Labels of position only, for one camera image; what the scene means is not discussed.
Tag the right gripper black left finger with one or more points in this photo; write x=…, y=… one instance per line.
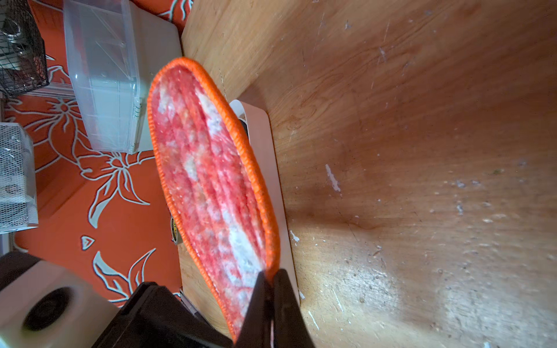
x=256, y=329

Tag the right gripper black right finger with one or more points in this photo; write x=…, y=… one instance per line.
x=289, y=327

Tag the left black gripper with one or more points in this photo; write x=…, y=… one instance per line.
x=154, y=317

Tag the red insole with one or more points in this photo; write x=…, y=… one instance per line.
x=213, y=186

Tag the white plastic storage tray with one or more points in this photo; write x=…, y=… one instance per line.
x=258, y=128

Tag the grey green lidded storage box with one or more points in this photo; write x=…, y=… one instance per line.
x=114, y=50

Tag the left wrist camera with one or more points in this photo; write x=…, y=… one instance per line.
x=46, y=305

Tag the clear plastic wall bin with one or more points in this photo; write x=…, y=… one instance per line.
x=19, y=210

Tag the black wire wall basket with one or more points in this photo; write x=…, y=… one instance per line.
x=23, y=55

